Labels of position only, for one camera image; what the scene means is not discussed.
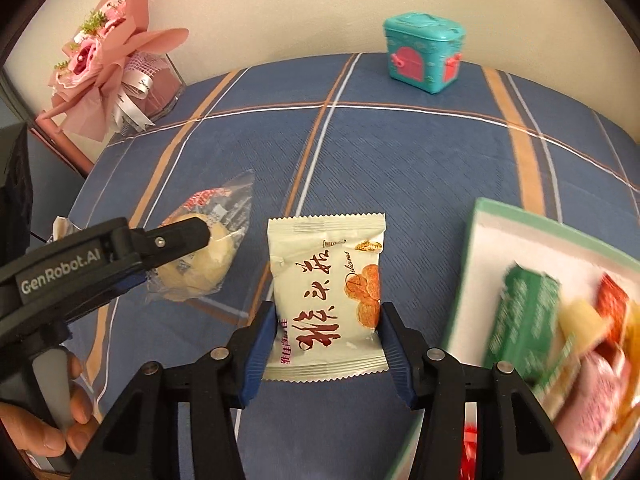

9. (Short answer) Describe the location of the green rimmed white tray box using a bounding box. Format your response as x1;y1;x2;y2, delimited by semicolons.
387;197;640;480

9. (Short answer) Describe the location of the cream snack packet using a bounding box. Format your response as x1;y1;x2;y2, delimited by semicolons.
263;212;390;382

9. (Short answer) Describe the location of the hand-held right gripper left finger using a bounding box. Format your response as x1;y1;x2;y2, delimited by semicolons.
75;301;278;480

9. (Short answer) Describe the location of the red foil snack packet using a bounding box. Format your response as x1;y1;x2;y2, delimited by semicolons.
460;422;481;480

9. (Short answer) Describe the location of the blue white crumpled wrapper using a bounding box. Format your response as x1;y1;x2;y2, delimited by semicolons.
50;215;86;243

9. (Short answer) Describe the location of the pink snack packet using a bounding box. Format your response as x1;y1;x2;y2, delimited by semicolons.
552;350;633;461

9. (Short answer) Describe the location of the clear round pastry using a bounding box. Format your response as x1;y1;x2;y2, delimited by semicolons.
145;170;256;316

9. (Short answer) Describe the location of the red gold patterned packet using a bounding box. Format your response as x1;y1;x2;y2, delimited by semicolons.
595;271;632;321

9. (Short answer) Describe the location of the person's left hand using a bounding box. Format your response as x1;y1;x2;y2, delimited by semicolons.
0;351;101;459

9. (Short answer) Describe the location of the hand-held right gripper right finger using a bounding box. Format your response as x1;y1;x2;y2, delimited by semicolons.
378;302;583;480

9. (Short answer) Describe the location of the blue plaid bedsheet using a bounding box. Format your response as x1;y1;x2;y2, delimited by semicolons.
67;52;640;480

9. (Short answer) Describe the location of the pink flower bouquet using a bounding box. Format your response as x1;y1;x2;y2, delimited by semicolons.
35;0;190;143

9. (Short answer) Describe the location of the reddish brown wooden rail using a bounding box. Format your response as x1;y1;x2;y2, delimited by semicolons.
30;112;97;177

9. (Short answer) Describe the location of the yellow clear cake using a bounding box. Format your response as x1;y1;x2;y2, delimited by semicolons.
582;400;640;480

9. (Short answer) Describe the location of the clear pink gift box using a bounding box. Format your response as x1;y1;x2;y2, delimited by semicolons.
122;55;185;123

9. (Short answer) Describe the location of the teal toy chest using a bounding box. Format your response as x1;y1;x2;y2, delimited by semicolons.
382;11;467;95

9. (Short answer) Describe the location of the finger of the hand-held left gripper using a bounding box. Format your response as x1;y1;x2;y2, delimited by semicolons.
111;217;212;273
65;269;151;321

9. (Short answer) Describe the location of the small cream jelly cup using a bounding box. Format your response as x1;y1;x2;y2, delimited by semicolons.
559;299;618;356

